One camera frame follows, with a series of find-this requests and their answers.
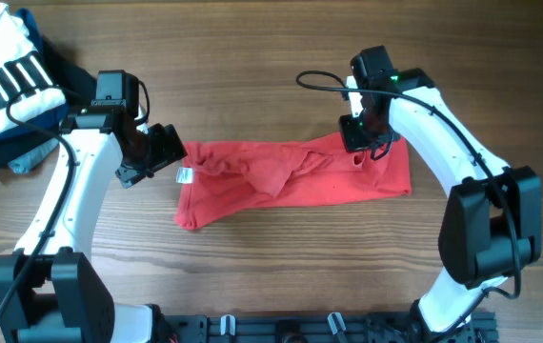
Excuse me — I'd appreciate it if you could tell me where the white black printed folded shirt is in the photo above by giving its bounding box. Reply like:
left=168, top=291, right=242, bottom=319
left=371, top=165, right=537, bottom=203
left=0, top=3, right=66, bottom=133

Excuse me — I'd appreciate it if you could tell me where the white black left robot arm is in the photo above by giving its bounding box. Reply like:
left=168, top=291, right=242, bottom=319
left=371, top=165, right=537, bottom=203
left=0, top=70, right=187, bottom=342

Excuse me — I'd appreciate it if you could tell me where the red soccer t-shirt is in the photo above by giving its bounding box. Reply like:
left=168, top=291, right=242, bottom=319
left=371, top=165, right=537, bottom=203
left=174, top=132, right=412, bottom=231

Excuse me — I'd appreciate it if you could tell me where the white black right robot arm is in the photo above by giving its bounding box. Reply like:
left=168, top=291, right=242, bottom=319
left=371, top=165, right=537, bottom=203
left=339, top=46, right=542, bottom=341

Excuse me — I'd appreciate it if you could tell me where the grey folded shirt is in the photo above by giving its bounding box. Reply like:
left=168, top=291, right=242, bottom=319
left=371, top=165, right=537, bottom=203
left=8, top=139, right=58, bottom=174

